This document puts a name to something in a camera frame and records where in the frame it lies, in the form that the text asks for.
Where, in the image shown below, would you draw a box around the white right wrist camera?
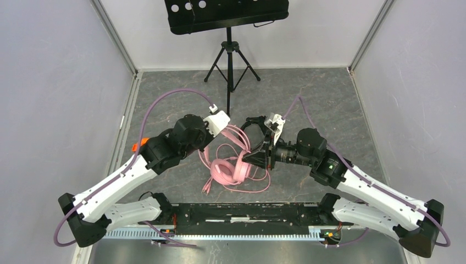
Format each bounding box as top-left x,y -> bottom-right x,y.
264,113 -> 286,146

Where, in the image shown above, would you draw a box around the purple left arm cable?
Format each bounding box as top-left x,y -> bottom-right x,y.
53,88 -> 217,249

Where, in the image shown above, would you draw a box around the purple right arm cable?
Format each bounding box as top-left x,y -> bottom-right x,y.
284,95 -> 451,249

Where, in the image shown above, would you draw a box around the orange plastic piece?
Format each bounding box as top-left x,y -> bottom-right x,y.
131,137 -> 149,152

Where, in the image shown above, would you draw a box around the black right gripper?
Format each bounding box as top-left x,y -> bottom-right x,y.
241,130 -> 315,171

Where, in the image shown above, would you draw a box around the pink headphone cable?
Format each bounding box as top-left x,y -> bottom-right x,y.
201,145 -> 272,196

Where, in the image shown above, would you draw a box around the black music stand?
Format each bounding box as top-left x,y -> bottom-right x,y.
164,0 -> 290,115

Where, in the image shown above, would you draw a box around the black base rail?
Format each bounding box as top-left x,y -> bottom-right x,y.
138,202 -> 354,236

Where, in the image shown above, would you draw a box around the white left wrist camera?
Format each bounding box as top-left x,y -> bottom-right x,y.
203,104 -> 231,138

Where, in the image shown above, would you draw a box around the black headphones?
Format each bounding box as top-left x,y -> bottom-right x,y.
239,115 -> 272,146

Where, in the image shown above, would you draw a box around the pink headphones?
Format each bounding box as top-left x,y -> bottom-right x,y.
198,125 -> 252,192

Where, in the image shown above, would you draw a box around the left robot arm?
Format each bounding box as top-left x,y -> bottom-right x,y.
58,112 -> 252,248

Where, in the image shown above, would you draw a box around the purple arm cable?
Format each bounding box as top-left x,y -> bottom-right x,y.
53,88 -> 217,249
284,95 -> 451,249

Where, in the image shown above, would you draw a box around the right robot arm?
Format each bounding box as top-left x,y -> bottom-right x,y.
242,128 -> 445,258

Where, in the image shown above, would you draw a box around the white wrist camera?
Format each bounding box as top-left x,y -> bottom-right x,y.
203,104 -> 231,138
264,113 -> 286,146

